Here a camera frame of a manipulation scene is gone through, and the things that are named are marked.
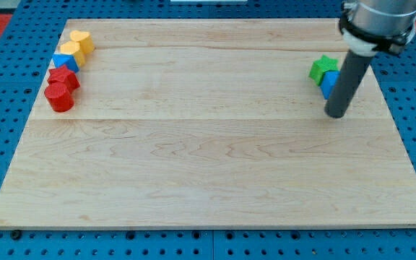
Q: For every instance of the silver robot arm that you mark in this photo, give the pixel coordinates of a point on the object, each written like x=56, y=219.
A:
x=372, y=26

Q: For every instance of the yellow heart block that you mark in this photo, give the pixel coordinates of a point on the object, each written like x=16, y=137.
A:
x=84, y=39

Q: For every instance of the green star block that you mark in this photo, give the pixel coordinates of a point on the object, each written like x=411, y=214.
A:
x=321, y=66

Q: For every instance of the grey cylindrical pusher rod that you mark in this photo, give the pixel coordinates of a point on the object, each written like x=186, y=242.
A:
x=351, y=75

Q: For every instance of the red cylinder block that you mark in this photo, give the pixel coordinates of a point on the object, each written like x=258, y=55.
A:
x=59, y=97

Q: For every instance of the yellow hexagon block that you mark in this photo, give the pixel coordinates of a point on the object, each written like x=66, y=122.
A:
x=74, y=49

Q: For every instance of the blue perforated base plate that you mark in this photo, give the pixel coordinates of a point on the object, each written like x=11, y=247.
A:
x=26, y=46

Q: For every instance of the blue triangle block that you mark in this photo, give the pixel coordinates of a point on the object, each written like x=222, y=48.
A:
x=68, y=60

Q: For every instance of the light wooden board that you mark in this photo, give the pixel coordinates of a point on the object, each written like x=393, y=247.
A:
x=214, y=124

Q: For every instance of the blue cube block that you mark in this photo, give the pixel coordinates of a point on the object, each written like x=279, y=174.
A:
x=328, y=82

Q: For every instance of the red star block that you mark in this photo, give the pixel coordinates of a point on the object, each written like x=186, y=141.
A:
x=64, y=75

